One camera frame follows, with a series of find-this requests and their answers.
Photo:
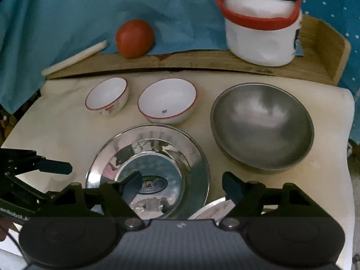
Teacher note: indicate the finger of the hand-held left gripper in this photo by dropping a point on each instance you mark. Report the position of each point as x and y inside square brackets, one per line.
[53, 167]
[25, 188]

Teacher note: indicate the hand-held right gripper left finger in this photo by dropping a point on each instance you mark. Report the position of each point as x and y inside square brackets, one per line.
[132, 187]

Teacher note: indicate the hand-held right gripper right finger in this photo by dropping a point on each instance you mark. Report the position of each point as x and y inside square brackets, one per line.
[232, 188]

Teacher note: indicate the shiny steel plate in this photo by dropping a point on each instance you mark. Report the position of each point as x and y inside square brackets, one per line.
[180, 146]

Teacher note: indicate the grey metal bowl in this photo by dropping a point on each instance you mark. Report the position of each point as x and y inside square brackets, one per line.
[261, 123]

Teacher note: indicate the small white red-rimmed bowl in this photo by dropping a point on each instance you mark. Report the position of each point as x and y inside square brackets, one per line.
[105, 94]

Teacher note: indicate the large white red-rimmed bowl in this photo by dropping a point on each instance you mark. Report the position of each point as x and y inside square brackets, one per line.
[166, 98]

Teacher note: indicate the white table cover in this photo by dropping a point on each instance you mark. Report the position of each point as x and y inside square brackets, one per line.
[64, 129]

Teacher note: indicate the white rolling stick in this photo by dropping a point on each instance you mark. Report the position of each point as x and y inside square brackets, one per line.
[74, 57]

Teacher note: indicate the wooden board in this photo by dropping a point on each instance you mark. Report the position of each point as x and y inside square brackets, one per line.
[197, 59]

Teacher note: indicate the white red-rimmed dish at edge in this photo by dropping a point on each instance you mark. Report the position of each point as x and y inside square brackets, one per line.
[253, 42]

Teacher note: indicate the red tomato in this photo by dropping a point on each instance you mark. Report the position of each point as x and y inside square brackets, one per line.
[135, 38]

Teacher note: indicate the plain blue cloth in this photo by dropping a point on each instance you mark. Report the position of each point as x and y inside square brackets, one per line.
[70, 14]

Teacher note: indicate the blue white-dotted cloth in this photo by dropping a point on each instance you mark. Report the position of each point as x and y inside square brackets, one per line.
[337, 11]

